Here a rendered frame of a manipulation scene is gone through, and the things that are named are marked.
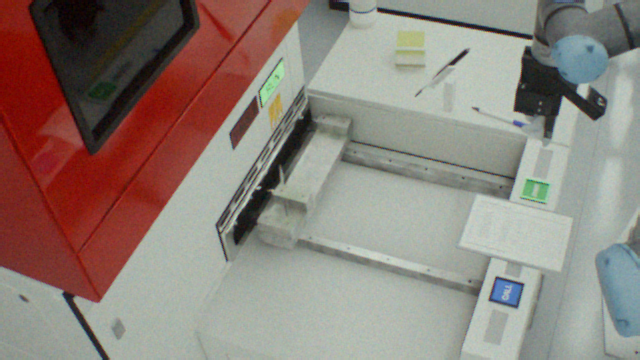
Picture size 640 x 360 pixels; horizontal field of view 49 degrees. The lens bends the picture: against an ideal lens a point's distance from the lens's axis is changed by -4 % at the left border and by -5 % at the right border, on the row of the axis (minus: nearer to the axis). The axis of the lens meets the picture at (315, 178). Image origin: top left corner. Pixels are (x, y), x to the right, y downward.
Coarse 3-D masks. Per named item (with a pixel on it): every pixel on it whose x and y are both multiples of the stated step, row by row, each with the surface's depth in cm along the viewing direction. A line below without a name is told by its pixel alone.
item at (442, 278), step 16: (304, 240) 157; (320, 240) 157; (336, 256) 157; (352, 256) 154; (368, 256) 153; (384, 256) 152; (400, 272) 152; (416, 272) 149; (432, 272) 148; (448, 272) 148; (448, 288) 149; (464, 288) 147
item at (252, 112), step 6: (252, 108) 148; (246, 114) 146; (252, 114) 149; (240, 120) 144; (246, 120) 147; (252, 120) 150; (240, 126) 145; (246, 126) 148; (234, 132) 143; (240, 132) 146; (234, 138) 144; (240, 138) 146; (234, 144) 145
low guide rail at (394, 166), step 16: (352, 160) 174; (368, 160) 172; (384, 160) 171; (400, 160) 171; (416, 176) 169; (432, 176) 167; (448, 176) 166; (464, 176) 165; (480, 192) 165; (496, 192) 163
